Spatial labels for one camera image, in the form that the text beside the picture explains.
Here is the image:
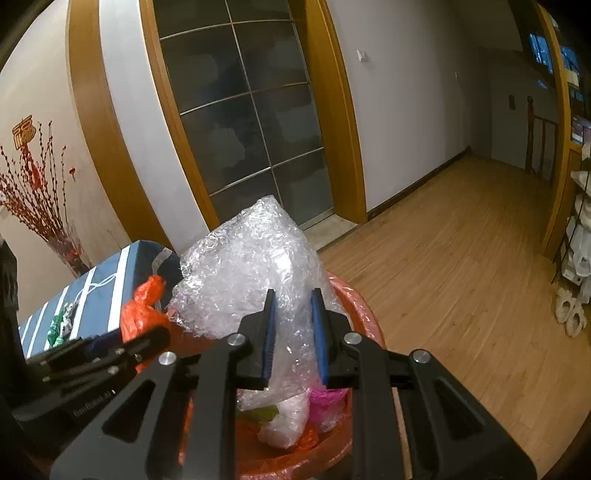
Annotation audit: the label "green plastic bag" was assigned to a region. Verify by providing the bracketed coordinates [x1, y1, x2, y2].
[236, 405, 280, 425]

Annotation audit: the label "green white foil wrapper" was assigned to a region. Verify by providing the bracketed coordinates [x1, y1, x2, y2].
[46, 302, 78, 348]

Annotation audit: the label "clear white plastic bag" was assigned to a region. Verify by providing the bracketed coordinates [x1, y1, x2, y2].
[249, 389, 311, 449]

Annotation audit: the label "pink plastic bag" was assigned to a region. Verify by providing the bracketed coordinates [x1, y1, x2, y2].
[308, 380, 349, 433]

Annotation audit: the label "small orange plastic bag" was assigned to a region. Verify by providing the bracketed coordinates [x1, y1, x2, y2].
[119, 275, 170, 351]

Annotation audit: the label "clear bubble wrap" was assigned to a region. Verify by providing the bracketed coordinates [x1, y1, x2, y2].
[167, 196, 345, 408]

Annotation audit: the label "large orange plastic bag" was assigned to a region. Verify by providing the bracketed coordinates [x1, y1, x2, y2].
[294, 424, 320, 451]

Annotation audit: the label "red plastic trash basket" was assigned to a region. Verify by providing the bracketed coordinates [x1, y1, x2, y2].
[170, 275, 386, 479]

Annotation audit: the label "blue white striped tablecloth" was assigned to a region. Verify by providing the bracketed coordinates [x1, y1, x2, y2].
[18, 241, 182, 358]

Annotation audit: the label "white slippers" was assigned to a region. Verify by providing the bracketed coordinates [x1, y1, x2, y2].
[555, 287, 587, 338]

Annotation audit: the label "red branch bouquet in vase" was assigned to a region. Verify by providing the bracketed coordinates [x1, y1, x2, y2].
[1, 119, 90, 278]

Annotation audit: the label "shelf with white items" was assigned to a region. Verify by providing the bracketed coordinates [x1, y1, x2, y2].
[555, 115, 590, 305]

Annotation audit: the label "red hanging knot ornament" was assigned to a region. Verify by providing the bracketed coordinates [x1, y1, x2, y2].
[12, 115, 46, 193]

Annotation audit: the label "wooden chair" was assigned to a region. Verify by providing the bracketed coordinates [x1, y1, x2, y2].
[525, 96, 558, 182]

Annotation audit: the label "glass door with wooden frame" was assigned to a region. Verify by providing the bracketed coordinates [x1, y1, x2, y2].
[139, 1, 368, 229]

